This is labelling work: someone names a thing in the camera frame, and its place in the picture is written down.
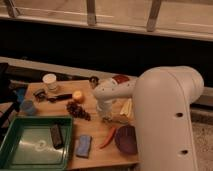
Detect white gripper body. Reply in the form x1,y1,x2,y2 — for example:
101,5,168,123
96,100,112,121

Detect dark small object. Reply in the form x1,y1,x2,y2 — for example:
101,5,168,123
33,89,46,101

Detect small metal cup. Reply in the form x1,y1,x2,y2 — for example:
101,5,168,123
89,76,99,89

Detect dark brown block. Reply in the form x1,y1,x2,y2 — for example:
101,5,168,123
50,124,63,149

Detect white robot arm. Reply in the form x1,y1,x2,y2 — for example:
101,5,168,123
93,66,204,171

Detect yellow banana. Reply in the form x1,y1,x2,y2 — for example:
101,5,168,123
120,98,132,118

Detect purple bowl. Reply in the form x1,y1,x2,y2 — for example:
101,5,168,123
115,125,137,155

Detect orange fruit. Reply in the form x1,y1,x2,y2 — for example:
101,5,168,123
72,90,84,103

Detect green plastic tray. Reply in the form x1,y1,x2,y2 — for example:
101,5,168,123
0,117,73,171

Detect blue cup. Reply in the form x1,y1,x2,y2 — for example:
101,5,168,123
20,100,36,116

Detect black handled tool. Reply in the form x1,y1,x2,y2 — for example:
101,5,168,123
47,94,72,103

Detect white paper cup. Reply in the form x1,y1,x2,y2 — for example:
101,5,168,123
42,73,58,91

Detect blue sponge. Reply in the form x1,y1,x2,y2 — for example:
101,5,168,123
75,135,92,158

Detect dark grape bunch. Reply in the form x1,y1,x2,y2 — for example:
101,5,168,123
66,101,91,121

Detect orange bowl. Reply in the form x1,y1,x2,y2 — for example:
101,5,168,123
113,75,129,84

